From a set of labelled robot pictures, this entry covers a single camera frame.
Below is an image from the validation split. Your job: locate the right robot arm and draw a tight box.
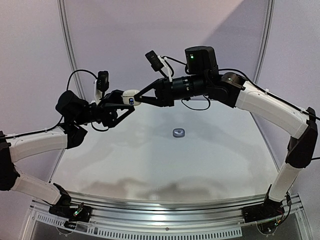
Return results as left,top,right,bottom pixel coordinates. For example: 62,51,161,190
130,46,318,218

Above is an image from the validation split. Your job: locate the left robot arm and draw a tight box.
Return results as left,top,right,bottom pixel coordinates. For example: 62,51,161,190
0,89,138,217

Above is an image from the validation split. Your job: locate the aluminium front rail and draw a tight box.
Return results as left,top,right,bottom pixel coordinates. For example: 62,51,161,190
23,192,306,240

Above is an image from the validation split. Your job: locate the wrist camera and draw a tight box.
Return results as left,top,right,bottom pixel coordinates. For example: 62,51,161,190
94,70,110,103
145,50,174,82

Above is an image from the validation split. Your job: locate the right aluminium frame post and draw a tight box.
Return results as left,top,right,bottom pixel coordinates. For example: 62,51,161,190
244,0,275,106

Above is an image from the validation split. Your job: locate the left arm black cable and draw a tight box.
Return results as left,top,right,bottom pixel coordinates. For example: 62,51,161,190
4,69,111,140

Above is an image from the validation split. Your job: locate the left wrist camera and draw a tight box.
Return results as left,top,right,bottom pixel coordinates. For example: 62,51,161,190
94,70,110,103

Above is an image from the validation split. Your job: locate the left aluminium frame post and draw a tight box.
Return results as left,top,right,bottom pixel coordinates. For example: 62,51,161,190
57,0,86,99

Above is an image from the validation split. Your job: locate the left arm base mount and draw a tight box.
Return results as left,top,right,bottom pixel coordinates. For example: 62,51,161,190
48,203,93,223

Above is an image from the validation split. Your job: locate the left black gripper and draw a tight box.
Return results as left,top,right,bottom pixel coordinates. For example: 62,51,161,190
74,89,135,128

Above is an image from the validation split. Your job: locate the purple earbud charging case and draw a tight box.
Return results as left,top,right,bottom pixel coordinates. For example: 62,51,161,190
172,128,186,138

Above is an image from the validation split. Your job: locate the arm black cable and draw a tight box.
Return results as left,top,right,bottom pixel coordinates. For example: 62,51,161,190
4,69,111,140
159,56,320,161

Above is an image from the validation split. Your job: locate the white earbud charging case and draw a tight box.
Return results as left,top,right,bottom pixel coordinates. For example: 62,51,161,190
122,89,141,106

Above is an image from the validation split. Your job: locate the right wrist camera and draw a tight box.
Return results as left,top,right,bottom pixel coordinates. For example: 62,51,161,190
145,50,174,82

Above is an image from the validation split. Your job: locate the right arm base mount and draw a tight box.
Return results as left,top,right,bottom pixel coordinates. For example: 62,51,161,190
241,199,285,223

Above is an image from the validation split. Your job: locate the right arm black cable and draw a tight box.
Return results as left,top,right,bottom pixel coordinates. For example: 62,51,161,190
159,56,320,161

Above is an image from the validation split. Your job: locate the aluminium frame post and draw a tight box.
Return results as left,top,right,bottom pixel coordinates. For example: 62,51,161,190
244,0,275,106
57,0,86,99

